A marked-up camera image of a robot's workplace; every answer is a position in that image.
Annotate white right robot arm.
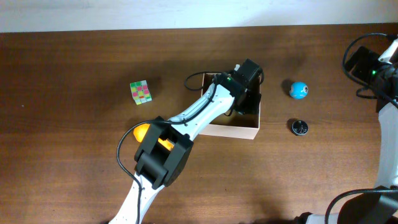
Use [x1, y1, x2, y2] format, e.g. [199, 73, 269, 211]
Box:
[294, 34, 397, 224]

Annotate orange rubber toy figure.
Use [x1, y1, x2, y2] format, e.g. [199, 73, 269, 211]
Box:
[133, 123, 174, 151]

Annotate blue toy ball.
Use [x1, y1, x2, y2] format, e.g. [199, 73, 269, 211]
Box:
[289, 82, 308, 100]

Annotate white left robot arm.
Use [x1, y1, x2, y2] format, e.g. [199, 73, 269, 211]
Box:
[110, 59, 264, 223]

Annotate pink cardboard box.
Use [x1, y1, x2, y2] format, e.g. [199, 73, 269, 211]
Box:
[194, 75, 261, 139]

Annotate black round disc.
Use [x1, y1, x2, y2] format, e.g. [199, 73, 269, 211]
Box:
[292, 119, 308, 136]

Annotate multicoloured puzzle cube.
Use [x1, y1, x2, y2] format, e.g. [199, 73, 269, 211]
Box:
[129, 80, 152, 105]

